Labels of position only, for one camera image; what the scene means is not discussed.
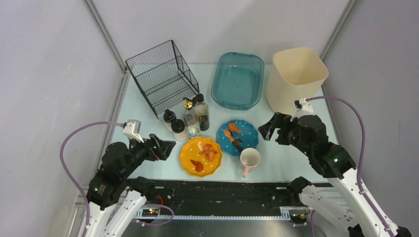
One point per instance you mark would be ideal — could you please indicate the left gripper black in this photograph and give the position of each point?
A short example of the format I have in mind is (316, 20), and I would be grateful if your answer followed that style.
(154, 147)

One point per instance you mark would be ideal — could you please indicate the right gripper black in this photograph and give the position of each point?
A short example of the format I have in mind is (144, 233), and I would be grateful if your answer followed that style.
(282, 130)

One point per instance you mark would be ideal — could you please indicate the white spice jar black lid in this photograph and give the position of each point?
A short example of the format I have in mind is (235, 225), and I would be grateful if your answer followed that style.
(178, 129)

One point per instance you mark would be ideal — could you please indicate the pink white mug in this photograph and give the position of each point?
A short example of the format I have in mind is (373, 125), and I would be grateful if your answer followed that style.
(249, 159)

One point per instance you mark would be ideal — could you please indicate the small black cap bottle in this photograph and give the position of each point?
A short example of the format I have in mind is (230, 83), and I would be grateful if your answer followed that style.
(169, 117)

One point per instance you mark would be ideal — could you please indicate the glass bottle gold pump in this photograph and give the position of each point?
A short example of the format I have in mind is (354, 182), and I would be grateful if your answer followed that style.
(190, 119)

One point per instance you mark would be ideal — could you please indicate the dark sauce bottle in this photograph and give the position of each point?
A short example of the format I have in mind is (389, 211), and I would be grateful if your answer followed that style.
(202, 111)

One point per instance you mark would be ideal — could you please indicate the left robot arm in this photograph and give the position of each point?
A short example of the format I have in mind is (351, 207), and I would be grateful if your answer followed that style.
(113, 198)

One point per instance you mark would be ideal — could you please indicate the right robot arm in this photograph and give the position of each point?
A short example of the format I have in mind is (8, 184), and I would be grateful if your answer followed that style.
(309, 135)

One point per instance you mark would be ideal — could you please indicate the blue dotted plate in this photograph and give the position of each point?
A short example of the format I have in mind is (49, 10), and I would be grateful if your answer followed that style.
(249, 137)

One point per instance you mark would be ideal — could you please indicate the orange dotted plate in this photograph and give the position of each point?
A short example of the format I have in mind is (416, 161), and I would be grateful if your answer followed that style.
(191, 151)

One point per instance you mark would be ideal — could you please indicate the shrimp piece lower orange plate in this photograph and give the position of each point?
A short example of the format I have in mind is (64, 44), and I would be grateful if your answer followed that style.
(199, 167)

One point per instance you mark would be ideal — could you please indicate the shrimp piece orange plate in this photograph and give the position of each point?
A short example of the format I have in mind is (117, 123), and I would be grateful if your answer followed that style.
(199, 167)
(208, 152)

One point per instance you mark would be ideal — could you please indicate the dark food scrap blue plate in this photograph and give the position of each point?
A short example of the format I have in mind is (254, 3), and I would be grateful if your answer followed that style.
(236, 142)

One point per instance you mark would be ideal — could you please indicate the orange food on blue plate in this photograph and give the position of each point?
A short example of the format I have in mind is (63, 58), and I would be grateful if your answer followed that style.
(232, 127)

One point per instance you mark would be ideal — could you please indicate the salmon piece on blue plate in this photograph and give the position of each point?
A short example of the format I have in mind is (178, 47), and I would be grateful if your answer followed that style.
(229, 135)

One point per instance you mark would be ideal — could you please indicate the shrimp piece upper orange plate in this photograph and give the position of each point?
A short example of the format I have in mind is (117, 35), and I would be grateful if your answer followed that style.
(208, 152)

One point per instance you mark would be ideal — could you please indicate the teal plastic tub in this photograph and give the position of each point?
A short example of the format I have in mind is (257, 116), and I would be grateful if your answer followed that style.
(238, 81)

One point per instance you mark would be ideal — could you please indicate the cream waste bin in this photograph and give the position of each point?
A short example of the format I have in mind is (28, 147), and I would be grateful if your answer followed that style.
(295, 73)

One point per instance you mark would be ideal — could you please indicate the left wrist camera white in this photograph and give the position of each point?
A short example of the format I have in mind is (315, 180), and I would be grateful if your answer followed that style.
(131, 130)

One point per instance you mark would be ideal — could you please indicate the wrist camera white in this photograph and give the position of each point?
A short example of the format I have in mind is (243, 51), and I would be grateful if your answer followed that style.
(303, 108)
(131, 130)

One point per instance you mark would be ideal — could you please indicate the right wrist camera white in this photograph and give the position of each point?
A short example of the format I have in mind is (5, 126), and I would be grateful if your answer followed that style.
(303, 108)

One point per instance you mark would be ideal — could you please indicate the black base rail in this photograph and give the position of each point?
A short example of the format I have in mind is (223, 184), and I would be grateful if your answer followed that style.
(212, 199)

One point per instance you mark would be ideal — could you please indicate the black wire rack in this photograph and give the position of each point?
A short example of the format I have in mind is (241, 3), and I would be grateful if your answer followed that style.
(162, 76)

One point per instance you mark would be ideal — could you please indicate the aluminium frame post right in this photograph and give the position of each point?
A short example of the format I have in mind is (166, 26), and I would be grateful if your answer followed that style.
(349, 8)

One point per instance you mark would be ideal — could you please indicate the aluminium frame post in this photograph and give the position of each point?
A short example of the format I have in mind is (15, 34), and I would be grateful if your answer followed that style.
(349, 8)
(100, 24)

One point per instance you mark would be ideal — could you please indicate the aluminium frame post left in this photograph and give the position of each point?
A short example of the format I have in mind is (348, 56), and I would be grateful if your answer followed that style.
(100, 24)

